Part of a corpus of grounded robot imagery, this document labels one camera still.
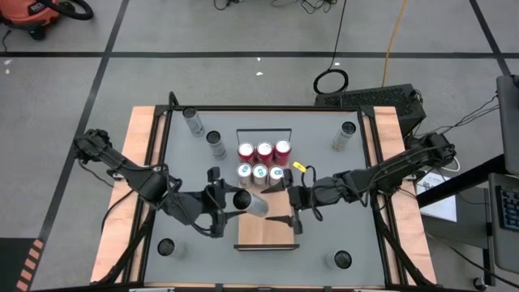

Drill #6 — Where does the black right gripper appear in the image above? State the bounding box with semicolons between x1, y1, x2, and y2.
261;169;352;235

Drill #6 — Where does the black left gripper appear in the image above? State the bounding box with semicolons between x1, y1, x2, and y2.
164;182;244;238

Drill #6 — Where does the white Celsius can black lid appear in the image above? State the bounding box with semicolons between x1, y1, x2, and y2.
205;130;228;160
157;238;188;260
232;189;270;218
324;250;353;272
182;106;206;138
331;121;358;153

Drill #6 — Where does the silver blue Red Bull can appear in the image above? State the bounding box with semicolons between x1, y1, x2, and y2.
251;163;268;188
268;165;285;188
237;161;253;188

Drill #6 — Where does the red orange Fanta can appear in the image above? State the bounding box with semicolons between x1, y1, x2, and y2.
255;140;275;167
237;140;256;165
273;139;293;166

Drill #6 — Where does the wooden tray board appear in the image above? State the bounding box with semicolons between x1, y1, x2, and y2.
233;127;301;251

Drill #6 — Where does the black computer case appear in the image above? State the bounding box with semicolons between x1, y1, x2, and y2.
314;83;427;137

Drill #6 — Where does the white paper sheet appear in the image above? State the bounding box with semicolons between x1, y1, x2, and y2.
417;170;458;222

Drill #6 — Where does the black stand beam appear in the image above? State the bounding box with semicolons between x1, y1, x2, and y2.
417;153;508;208

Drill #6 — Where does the black keyboard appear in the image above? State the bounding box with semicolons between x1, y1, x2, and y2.
496;185;519;232

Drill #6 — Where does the grey monitor panel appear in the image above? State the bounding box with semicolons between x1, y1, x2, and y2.
496;75;519;163

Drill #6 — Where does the orange shop vacuum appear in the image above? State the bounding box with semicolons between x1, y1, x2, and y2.
0;0;95;41

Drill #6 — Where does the black aluminium table frame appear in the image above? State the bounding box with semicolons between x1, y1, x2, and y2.
91;91;439;292

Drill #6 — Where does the black hanging cord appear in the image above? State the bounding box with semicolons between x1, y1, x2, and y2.
312;0;350;96

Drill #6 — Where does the yellow hanging cord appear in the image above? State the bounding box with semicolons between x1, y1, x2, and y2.
380;0;409;88

